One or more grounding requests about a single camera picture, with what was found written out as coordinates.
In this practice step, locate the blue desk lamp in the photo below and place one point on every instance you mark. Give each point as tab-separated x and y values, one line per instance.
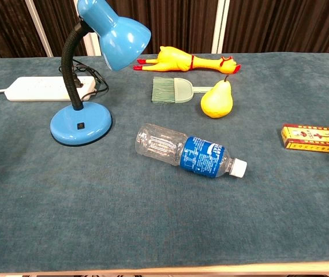
80	121

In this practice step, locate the clear plastic water bottle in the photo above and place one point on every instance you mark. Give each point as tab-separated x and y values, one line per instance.
199	154

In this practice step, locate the green small brush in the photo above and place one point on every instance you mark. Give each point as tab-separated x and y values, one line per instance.
164	91

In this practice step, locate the yellow pear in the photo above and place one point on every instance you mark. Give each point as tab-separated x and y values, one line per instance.
218	101

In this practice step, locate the blue table cloth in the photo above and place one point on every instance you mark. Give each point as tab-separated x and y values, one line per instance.
153	216

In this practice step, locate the yellow rubber chicken toy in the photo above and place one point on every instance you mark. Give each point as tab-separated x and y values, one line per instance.
179	61

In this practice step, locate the white power strip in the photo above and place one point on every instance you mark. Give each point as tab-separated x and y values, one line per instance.
37	88

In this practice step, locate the red yellow small box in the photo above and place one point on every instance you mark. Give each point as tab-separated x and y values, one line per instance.
314	138

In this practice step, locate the dark brown curtain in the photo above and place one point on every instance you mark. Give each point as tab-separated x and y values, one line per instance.
282	26

